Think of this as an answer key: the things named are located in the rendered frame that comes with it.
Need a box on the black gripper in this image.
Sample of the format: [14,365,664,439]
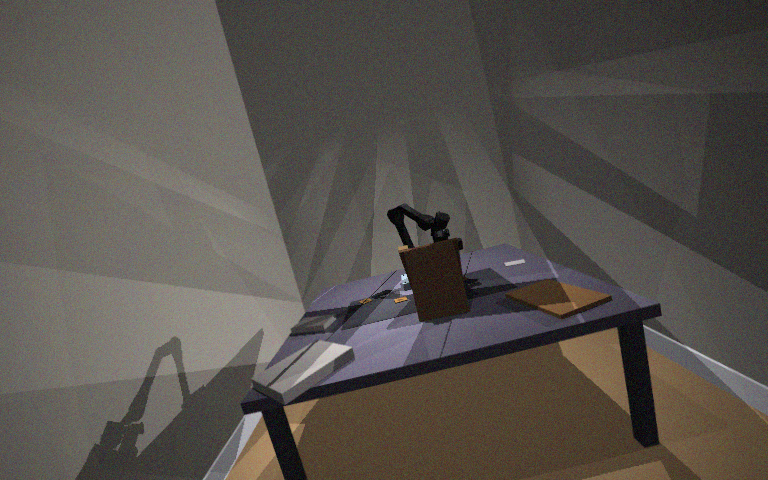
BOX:
[433,235,463,250]

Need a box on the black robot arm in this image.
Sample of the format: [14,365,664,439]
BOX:
[387,203,450,249]

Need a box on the tan wooden board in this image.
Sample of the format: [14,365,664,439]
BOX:
[505,279,612,319]

